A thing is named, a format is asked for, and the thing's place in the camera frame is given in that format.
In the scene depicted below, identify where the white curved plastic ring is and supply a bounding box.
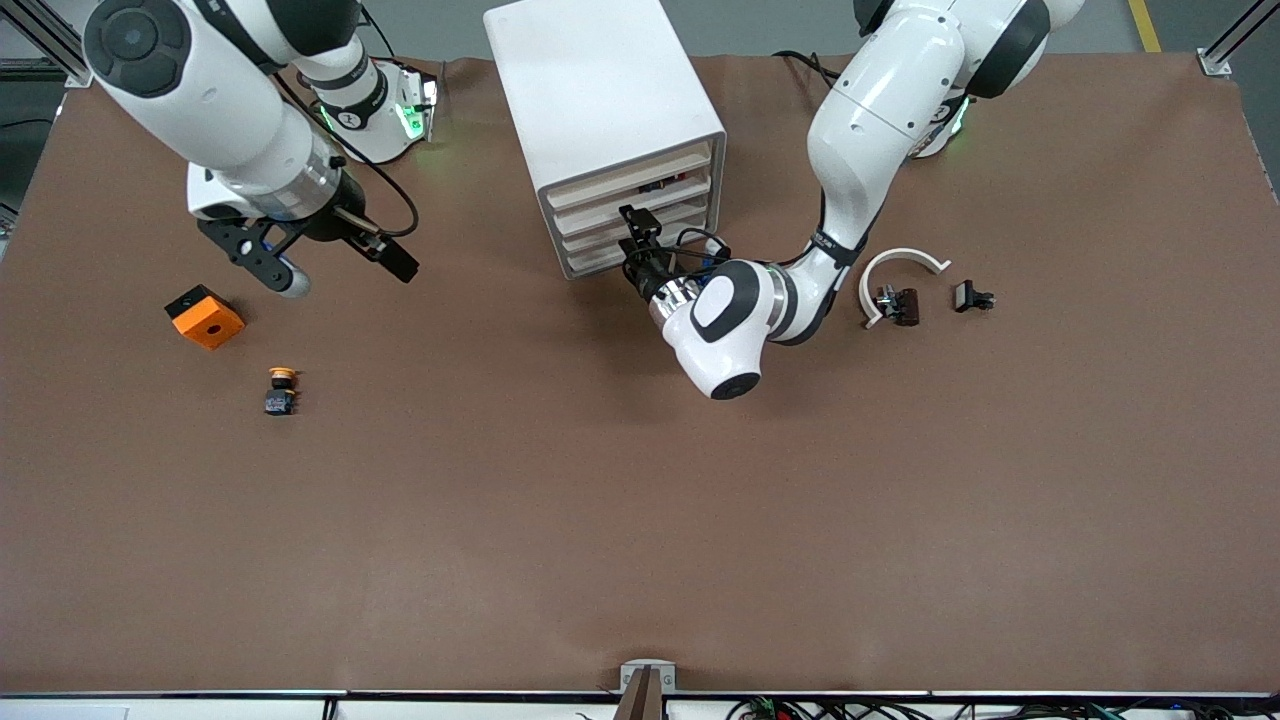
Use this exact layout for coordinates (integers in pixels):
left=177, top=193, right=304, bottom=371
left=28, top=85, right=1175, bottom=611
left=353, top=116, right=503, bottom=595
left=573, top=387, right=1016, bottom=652
left=858, top=247, right=952, bottom=330

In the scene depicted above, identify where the white table edge rail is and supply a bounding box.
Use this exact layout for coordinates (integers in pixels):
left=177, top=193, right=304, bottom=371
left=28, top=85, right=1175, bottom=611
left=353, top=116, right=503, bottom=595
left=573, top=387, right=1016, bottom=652
left=0, top=690, right=1280, bottom=720

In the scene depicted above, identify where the black cable bundle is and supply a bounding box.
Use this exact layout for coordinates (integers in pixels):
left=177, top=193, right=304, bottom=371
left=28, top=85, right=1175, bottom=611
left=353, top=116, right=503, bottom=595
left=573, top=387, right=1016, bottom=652
left=725, top=697, right=1280, bottom=720

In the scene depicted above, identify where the yellow capped push button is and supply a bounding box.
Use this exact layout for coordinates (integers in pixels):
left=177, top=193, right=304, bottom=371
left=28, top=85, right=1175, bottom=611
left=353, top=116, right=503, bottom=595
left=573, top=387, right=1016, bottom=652
left=263, top=366, right=301, bottom=417

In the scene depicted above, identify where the dark brown clip component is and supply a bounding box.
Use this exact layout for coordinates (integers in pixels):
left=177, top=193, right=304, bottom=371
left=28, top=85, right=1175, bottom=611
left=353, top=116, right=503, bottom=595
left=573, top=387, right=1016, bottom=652
left=875, top=285, right=921, bottom=327

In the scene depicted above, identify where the aluminium frame post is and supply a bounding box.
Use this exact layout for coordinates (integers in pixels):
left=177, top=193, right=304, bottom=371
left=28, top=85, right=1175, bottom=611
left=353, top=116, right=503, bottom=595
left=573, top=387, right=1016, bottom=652
left=0, top=0, right=98, bottom=91
left=1197, top=0, right=1280, bottom=78

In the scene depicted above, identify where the black base cable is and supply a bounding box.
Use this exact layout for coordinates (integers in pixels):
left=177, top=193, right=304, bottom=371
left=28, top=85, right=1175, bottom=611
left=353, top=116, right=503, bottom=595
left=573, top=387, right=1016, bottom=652
left=772, top=48, right=843, bottom=89

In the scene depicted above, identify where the grey metal bracket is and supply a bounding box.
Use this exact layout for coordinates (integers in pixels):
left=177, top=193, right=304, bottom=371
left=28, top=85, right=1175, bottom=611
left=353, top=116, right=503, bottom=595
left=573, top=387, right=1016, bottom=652
left=620, top=660, right=677, bottom=695

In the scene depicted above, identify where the brown table cover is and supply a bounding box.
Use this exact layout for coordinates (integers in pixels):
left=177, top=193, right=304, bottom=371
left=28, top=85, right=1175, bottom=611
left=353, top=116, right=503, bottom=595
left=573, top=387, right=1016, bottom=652
left=0, top=52, right=1280, bottom=697

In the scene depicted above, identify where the dark camera pole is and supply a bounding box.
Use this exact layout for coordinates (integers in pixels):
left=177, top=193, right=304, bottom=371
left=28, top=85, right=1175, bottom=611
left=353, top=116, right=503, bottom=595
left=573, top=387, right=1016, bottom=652
left=612, top=668, right=666, bottom=720

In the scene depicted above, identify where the orange box with hole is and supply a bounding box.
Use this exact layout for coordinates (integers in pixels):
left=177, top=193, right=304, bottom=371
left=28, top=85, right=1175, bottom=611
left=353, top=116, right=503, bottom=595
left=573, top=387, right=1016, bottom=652
left=164, top=284, right=246, bottom=351

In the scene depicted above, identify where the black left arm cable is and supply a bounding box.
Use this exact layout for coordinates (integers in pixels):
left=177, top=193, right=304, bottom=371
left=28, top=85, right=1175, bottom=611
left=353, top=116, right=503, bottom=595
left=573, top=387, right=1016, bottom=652
left=676, top=226, right=734, bottom=281

